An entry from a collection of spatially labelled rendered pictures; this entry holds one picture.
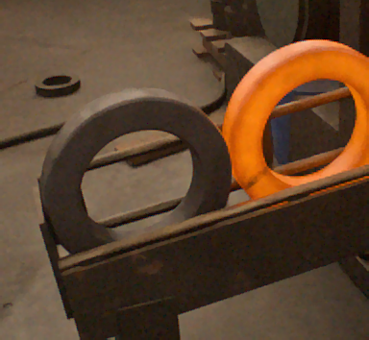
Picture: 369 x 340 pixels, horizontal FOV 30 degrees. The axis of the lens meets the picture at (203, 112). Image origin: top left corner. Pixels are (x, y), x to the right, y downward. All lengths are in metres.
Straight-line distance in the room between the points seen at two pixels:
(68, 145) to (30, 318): 1.02
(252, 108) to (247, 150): 0.04
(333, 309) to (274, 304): 0.13
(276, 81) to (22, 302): 1.12
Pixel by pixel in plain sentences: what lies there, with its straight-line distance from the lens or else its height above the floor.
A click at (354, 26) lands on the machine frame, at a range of 1.45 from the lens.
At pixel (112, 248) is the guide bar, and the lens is 0.66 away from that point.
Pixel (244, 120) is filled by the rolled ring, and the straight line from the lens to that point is 0.66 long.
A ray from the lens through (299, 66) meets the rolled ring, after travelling 0.67.
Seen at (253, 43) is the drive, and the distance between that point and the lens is 2.43.
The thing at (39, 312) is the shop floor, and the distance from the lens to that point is 1.62.
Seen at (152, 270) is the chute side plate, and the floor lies 0.58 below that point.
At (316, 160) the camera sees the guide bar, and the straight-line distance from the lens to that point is 0.76.
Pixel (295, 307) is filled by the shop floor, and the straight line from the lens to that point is 1.55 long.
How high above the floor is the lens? 0.97
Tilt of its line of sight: 23 degrees down
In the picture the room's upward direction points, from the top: 4 degrees counter-clockwise
